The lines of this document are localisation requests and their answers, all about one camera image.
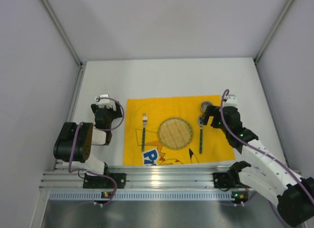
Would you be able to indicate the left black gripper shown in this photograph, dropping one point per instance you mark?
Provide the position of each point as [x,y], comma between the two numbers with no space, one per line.
[105,110]

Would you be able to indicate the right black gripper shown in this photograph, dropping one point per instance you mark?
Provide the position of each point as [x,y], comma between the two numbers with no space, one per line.
[211,114]

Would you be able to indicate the speckled ceramic cup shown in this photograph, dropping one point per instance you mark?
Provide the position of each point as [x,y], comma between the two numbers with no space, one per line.
[204,106]

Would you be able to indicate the green handled spoon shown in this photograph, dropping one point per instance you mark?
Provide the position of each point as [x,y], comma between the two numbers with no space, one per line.
[201,135]

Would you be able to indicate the yellow cartoon print cloth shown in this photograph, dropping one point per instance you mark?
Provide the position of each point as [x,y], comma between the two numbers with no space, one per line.
[215,145]

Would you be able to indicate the green handled fork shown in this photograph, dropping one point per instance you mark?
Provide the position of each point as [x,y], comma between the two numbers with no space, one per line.
[144,122]

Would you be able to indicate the round woven bamboo plate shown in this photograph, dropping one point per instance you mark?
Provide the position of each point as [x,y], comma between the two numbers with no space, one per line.
[175,133]

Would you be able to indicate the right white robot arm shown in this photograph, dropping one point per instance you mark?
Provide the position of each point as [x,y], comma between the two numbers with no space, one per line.
[288,191]

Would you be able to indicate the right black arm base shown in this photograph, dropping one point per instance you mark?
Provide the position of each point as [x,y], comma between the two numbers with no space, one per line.
[226,180]

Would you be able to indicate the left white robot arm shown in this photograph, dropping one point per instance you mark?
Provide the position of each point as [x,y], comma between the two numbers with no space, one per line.
[74,143]

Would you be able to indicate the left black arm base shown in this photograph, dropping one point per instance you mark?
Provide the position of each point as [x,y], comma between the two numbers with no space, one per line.
[97,182]

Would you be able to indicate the left aluminium frame post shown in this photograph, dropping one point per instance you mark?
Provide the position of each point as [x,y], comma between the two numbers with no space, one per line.
[62,33]

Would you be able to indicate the aluminium frame post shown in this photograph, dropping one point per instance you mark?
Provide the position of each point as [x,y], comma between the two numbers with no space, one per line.
[62,33]
[274,29]

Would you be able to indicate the aluminium front rail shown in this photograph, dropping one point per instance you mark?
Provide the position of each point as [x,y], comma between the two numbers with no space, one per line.
[197,177]

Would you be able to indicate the perforated metal cable duct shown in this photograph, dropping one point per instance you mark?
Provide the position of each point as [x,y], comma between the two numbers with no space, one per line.
[149,196]

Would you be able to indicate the right aluminium frame post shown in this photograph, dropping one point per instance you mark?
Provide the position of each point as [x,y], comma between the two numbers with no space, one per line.
[274,29]

